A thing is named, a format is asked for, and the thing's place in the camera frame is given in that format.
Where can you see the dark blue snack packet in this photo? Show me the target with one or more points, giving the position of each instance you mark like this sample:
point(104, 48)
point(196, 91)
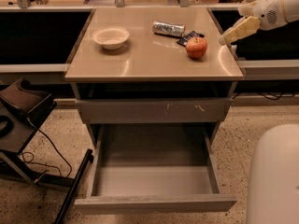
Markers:
point(184, 40)

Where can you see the black metal leg bar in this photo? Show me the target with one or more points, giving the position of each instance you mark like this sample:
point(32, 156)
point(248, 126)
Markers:
point(88, 158)

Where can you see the grey drawer cabinet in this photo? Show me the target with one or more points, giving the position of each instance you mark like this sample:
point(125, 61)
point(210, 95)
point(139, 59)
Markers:
point(150, 66)

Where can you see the closed grey top drawer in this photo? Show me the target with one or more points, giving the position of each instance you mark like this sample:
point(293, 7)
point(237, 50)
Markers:
point(96, 111)

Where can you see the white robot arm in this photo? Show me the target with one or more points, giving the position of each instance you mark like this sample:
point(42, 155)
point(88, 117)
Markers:
point(291, 10)

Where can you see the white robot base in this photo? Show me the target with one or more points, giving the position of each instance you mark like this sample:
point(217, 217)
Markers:
point(273, 196)

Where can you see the white paper bowl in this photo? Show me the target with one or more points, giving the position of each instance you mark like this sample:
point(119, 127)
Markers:
point(110, 37)

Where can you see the open grey middle drawer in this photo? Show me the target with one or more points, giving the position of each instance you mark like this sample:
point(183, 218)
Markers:
point(167, 168)

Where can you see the red apple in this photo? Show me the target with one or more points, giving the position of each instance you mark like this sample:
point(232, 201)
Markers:
point(196, 47)

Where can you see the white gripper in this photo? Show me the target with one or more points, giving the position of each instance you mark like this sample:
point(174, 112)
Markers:
point(268, 12)

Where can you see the silver crushed can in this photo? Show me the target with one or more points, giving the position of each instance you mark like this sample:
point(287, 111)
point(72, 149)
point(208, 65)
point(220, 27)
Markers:
point(170, 29)

